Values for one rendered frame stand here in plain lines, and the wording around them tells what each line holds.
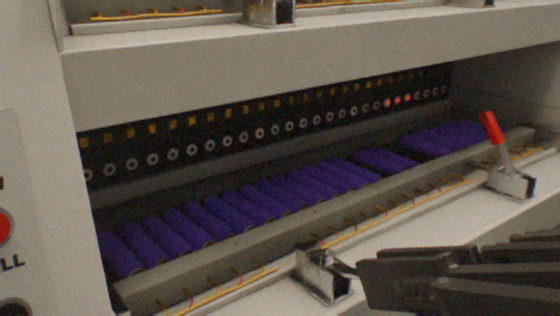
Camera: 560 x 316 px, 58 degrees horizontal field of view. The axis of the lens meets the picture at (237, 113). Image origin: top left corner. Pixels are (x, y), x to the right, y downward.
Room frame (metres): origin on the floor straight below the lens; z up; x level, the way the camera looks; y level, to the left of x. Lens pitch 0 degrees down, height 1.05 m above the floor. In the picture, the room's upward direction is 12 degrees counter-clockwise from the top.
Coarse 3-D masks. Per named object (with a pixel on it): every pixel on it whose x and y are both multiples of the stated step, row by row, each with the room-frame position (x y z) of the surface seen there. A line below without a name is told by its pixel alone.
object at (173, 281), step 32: (448, 160) 0.53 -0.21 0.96; (480, 160) 0.56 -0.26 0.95; (512, 160) 0.57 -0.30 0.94; (352, 192) 0.46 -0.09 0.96; (384, 192) 0.46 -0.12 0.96; (416, 192) 0.50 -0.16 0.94; (288, 224) 0.40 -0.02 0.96; (320, 224) 0.42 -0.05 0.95; (352, 224) 0.43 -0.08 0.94; (192, 256) 0.36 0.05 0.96; (224, 256) 0.36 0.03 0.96; (256, 256) 0.38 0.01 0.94; (128, 288) 0.32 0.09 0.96; (160, 288) 0.33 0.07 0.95; (192, 288) 0.35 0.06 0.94
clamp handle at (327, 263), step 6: (330, 252) 0.35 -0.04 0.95; (324, 258) 0.35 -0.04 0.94; (330, 258) 0.35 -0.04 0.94; (324, 264) 0.35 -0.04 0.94; (330, 264) 0.36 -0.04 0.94; (336, 264) 0.35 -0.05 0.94; (330, 270) 0.35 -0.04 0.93; (336, 270) 0.34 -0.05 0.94; (342, 270) 0.34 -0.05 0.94; (348, 270) 0.34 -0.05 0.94; (354, 270) 0.34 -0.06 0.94; (342, 276) 0.34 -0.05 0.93; (348, 276) 0.33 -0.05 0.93; (354, 276) 0.33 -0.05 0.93
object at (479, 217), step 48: (480, 96) 0.71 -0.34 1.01; (288, 144) 0.54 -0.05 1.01; (96, 192) 0.42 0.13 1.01; (144, 192) 0.45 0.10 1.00; (432, 192) 0.51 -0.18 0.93; (480, 192) 0.51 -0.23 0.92; (384, 240) 0.43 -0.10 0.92; (432, 240) 0.43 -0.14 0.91; (480, 240) 0.44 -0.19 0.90; (288, 288) 0.36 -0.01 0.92
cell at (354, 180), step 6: (324, 162) 0.54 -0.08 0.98; (318, 168) 0.53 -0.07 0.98; (324, 168) 0.53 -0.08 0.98; (330, 168) 0.52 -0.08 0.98; (336, 168) 0.52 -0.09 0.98; (330, 174) 0.52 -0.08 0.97; (336, 174) 0.51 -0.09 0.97; (342, 174) 0.51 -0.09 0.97; (348, 174) 0.51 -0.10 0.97; (354, 174) 0.51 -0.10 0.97; (348, 180) 0.50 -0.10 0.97; (354, 180) 0.50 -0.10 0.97; (360, 180) 0.49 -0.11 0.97; (366, 180) 0.49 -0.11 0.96; (360, 186) 0.49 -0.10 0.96
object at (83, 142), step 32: (448, 64) 0.69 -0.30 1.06; (288, 96) 0.53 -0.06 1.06; (320, 96) 0.56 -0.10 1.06; (352, 96) 0.59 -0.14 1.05; (384, 96) 0.63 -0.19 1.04; (96, 128) 0.42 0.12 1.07; (128, 128) 0.43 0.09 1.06; (160, 128) 0.45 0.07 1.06; (192, 128) 0.47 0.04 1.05; (224, 128) 0.49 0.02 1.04; (256, 128) 0.52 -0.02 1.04; (320, 128) 0.57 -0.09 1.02; (96, 160) 0.42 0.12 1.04; (160, 160) 0.46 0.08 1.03; (192, 160) 0.48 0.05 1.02
